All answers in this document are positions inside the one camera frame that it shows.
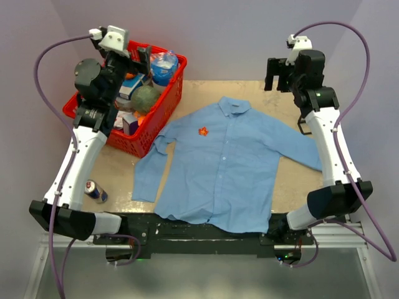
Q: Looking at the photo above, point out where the black base frame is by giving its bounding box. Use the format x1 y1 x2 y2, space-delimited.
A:
93 213 314 261

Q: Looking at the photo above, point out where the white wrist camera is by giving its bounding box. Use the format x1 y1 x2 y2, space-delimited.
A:
285 34 312 65
89 26 130 59

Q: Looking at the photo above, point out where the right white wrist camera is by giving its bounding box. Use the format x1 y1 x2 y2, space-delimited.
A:
285 34 312 65

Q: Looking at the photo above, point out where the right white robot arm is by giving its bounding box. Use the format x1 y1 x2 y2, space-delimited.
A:
264 50 373 245

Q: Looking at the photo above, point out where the energy drink can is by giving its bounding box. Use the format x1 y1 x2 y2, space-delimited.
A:
84 180 108 204

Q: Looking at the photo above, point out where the white blue carton box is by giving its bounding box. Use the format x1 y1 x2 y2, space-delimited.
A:
119 73 148 100

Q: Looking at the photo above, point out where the red plastic shopping basket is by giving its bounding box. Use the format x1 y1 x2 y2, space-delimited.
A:
62 40 188 159

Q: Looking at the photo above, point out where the green melon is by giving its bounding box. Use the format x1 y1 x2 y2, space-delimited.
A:
130 85 161 115

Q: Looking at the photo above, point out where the blue white plastic bag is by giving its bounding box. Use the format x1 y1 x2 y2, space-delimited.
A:
150 51 179 87

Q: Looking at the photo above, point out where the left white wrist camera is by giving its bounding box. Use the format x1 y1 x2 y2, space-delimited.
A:
89 26 130 59

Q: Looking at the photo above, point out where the aluminium rail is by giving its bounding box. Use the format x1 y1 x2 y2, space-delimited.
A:
308 221 368 249

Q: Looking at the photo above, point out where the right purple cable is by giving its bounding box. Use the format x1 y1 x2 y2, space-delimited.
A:
279 21 398 268

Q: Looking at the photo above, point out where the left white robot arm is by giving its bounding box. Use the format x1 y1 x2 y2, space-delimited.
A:
29 46 151 244

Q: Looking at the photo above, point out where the light blue button shirt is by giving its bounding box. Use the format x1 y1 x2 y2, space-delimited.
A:
132 97 322 233

